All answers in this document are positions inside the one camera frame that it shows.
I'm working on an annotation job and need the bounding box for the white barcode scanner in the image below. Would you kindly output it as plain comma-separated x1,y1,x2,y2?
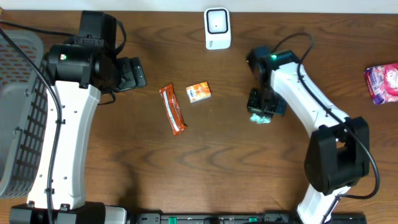
203,7,231,50

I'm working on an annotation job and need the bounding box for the grey plastic mesh basket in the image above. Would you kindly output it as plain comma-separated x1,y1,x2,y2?
1,39,47,198

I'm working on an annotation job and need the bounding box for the purple red snack pack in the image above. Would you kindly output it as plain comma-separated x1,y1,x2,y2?
364,63,397,105

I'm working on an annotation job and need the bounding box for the orange brown snack bar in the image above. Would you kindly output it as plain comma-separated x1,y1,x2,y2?
159,83,187,136

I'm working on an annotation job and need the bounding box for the orange small snack packet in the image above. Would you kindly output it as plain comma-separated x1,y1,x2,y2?
186,82,211,103

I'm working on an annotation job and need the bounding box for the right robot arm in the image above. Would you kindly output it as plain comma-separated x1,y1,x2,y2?
246,47,370,223

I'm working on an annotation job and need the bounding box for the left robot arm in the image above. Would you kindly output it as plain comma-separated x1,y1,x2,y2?
9,44,146,223

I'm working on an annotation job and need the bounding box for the teal snack packet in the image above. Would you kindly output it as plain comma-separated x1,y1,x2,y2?
250,113,271,124

